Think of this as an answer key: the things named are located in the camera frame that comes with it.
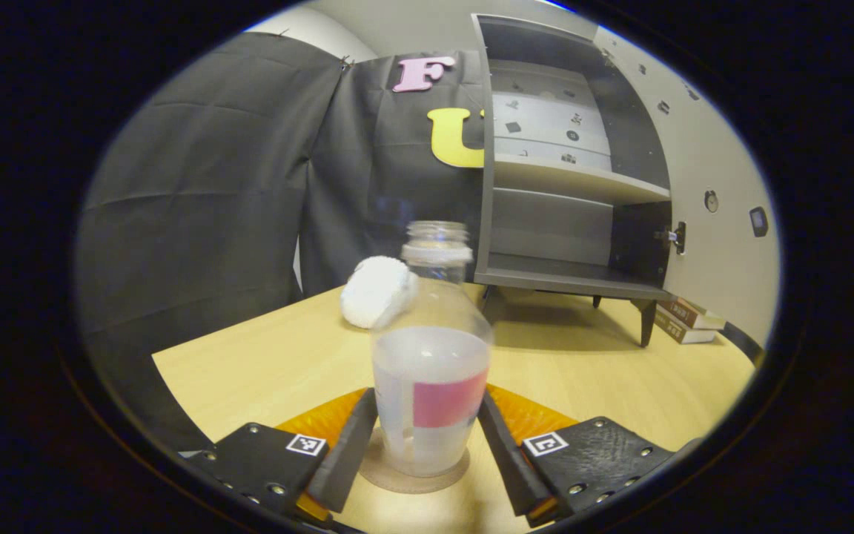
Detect brown round coaster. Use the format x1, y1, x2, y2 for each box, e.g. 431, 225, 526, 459
359, 426, 471, 495

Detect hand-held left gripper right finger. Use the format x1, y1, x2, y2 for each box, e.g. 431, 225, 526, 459
477, 384, 676, 526

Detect grey cabinet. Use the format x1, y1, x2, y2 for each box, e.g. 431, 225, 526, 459
471, 13, 674, 348

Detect brown book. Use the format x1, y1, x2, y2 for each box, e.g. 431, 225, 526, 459
661, 297, 726, 331
653, 310, 717, 345

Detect clear bottle pink label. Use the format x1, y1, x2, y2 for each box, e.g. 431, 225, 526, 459
370, 220, 494, 478

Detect metal door hinge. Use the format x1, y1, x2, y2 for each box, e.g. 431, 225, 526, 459
655, 221, 687, 256

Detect black backdrop cloth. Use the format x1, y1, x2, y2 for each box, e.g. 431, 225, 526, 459
75, 31, 489, 453

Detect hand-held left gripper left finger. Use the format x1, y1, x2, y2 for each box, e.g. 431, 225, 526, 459
184, 387, 380, 524

